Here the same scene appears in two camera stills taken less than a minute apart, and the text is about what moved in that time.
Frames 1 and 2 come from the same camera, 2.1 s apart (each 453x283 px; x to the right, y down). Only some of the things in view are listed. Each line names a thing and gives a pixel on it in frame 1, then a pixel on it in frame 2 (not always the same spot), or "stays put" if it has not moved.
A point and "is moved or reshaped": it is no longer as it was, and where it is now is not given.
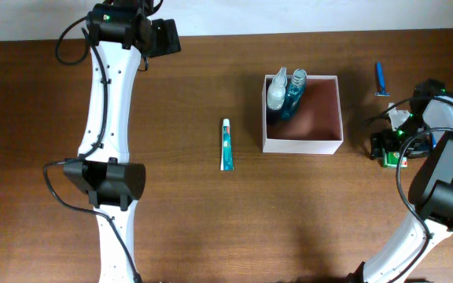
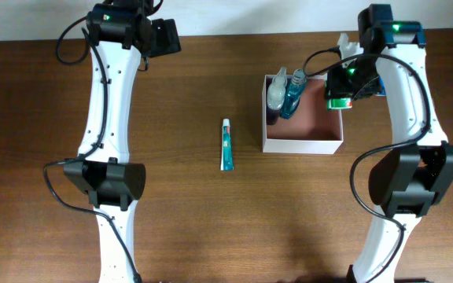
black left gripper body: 164,41 stays put
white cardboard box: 315,126 stays put
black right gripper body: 393,139 → 346,83
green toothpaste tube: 226,163 stays put
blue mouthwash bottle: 295,93 stays put
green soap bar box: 391,159 is moved or reshaped
